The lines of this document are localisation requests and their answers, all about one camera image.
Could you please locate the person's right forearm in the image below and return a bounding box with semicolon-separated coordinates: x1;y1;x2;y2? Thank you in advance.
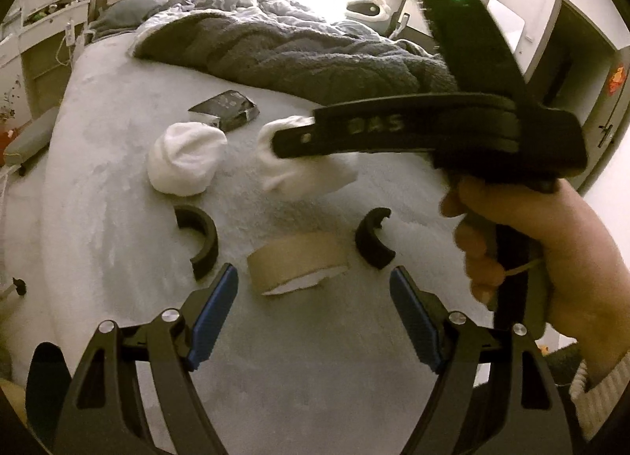
566;347;630;443

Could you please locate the blue patterned duvet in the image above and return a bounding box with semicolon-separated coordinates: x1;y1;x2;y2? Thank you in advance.
167;0;395;42

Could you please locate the grey blue pillow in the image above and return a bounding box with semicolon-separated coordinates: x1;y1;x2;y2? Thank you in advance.
91;0;170;35

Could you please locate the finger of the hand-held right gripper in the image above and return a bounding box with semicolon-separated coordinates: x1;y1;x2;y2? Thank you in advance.
272;119;439;159

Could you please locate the white dressing table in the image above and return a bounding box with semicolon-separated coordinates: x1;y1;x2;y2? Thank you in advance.
0;0;94;141

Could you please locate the black foil packet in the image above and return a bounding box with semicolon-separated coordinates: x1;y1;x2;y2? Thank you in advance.
188;89;260;131

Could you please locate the person's right hand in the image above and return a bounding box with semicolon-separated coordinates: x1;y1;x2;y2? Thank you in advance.
439;178;630;379

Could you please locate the dark door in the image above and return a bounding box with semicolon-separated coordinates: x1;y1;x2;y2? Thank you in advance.
522;0;630;190

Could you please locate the grey fuzzy blanket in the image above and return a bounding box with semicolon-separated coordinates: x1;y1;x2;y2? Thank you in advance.
133;12;461;108

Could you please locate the cream cat bed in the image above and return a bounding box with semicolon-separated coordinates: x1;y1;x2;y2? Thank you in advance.
345;0;392;22

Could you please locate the black frame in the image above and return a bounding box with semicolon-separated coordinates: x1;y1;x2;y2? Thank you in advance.
359;0;411;37

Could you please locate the brown tape roll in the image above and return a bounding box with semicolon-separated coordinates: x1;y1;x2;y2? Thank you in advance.
246;231;350;297

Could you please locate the white sock ball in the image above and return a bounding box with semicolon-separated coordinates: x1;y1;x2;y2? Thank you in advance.
148;121;228;197
256;115;356;200

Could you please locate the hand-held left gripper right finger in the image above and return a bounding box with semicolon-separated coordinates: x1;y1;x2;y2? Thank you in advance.
389;265;574;455

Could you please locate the grey bed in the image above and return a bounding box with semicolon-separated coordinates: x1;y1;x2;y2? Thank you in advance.
10;32;542;455

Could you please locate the black half ring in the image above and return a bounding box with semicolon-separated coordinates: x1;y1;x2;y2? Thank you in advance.
355;208;396;270
174;205;219;281

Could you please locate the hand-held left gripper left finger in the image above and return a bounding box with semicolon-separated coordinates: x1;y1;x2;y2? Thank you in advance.
54;263;239;455

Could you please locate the red door sticker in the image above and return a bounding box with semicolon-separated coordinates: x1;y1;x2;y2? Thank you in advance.
608;63;628;96

